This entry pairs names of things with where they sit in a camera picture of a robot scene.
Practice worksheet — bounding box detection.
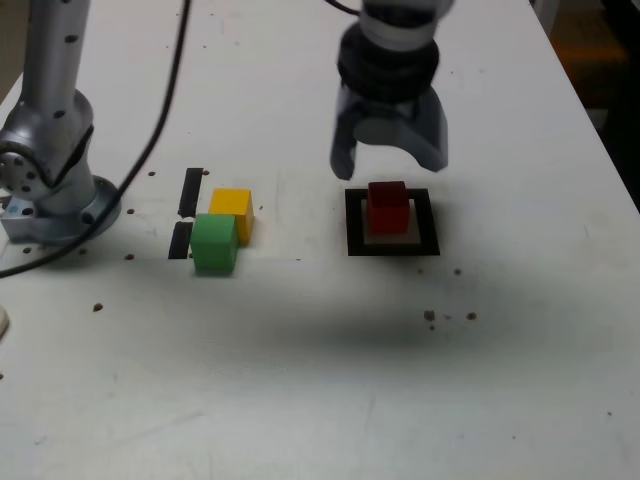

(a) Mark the black tape strip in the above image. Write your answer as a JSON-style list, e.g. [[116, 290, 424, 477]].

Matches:
[[168, 167, 205, 260]]

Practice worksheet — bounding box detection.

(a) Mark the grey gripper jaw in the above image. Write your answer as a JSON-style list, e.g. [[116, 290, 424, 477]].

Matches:
[[328, 86, 407, 182], [399, 89, 450, 174]]

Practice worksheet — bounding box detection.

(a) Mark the black tape square outline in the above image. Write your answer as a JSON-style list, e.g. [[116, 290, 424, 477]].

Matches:
[[344, 188, 441, 257]]

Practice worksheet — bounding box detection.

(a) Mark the red cube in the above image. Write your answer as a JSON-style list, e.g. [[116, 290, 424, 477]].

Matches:
[[366, 180, 413, 237]]

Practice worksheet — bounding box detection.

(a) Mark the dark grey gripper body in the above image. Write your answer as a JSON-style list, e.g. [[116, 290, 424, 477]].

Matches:
[[340, 85, 429, 125]]

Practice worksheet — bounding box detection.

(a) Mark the dark object with yellow band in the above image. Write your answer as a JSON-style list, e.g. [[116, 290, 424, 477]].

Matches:
[[549, 9, 629, 66]]

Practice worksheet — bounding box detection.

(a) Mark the green cube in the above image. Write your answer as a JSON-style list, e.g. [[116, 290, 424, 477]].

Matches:
[[189, 213, 241, 277]]

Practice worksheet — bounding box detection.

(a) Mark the yellow cube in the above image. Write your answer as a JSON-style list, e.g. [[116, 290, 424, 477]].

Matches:
[[208, 188, 256, 247]]

